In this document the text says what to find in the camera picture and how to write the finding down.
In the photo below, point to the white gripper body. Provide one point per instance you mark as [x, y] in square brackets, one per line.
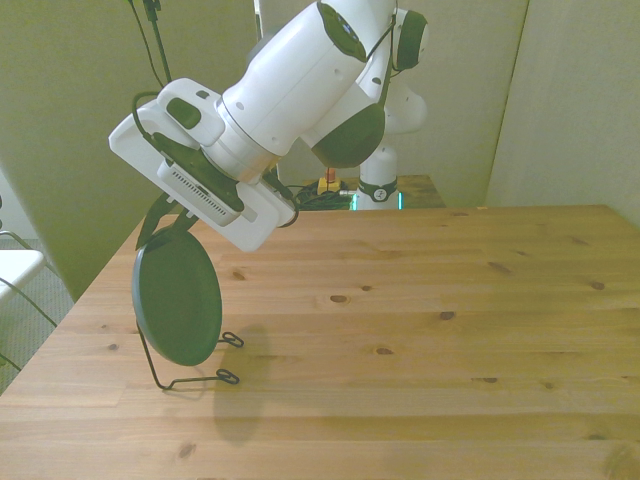
[265, 210]

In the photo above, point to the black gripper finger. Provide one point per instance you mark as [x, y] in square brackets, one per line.
[182, 222]
[149, 225]

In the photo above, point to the teal round plate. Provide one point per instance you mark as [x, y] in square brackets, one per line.
[175, 300]

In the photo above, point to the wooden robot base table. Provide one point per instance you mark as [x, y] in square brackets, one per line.
[425, 192]

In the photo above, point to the wrist camera with black bracket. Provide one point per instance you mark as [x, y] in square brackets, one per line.
[200, 192]

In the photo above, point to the white chair with metal frame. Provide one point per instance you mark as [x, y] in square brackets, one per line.
[15, 270]

